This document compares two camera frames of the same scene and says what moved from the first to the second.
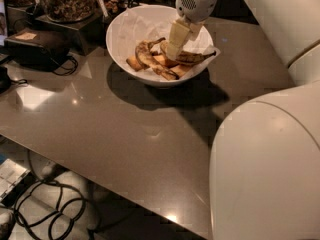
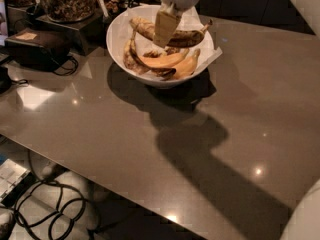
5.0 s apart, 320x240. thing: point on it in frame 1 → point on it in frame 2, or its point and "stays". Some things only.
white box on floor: [14, 180] stays
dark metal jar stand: [88, 34] stays
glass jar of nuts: [68, 2] stays
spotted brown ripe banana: [186, 57] → [178, 39]
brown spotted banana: [146, 58] → [130, 60]
